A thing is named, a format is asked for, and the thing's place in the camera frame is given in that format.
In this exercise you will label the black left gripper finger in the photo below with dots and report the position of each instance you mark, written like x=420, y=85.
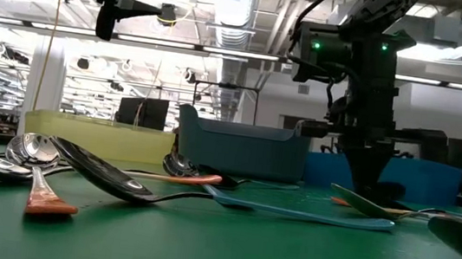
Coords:
x=133, y=8

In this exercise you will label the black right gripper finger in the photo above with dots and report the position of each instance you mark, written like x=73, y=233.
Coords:
x=372, y=172
x=352, y=165

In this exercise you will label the long blue spoon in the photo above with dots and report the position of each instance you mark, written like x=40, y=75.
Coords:
x=312, y=216

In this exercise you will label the large black spoon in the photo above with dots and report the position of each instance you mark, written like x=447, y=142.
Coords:
x=112, y=179

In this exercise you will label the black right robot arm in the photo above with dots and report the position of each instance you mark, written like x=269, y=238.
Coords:
x=379, y=11

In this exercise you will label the blue plastic bin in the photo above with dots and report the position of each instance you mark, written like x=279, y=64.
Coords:
x=425, y=182

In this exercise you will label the black computer monitor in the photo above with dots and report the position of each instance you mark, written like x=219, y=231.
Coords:
x=145, y=113

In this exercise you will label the long LED light bar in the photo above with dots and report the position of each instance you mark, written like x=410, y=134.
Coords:
x=239, y=53

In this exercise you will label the white building column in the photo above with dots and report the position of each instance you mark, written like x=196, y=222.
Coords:
x=50, y=91

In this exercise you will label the yellow-green plastic bin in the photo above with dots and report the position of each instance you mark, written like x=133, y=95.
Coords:
x=99, y=138

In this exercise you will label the black ceiling dome camera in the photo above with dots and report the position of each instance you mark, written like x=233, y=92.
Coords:
x=168, y=18

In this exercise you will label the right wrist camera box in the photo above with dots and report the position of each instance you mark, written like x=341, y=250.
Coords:
x=319, y=61

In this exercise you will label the ribbed silver air duct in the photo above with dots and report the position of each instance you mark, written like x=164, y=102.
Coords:
x=231, y=16

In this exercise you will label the black metal frame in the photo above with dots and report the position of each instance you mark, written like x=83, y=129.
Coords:
x=227, y=85

